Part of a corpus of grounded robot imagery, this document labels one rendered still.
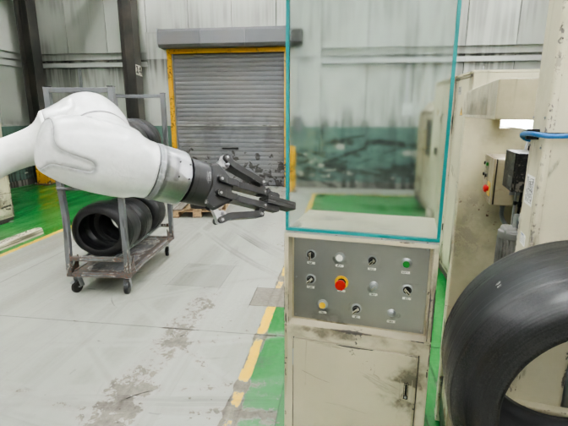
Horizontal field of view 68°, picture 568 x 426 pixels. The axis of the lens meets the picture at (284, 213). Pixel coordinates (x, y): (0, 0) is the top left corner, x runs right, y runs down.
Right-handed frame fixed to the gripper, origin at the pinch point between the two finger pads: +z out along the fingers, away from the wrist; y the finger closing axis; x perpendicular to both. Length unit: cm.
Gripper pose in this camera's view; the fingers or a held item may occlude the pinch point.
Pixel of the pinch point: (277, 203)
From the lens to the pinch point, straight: 81.9
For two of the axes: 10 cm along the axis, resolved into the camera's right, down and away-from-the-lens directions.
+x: -6.4, 1.6, 7.5
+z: 7.7, 1.9, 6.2
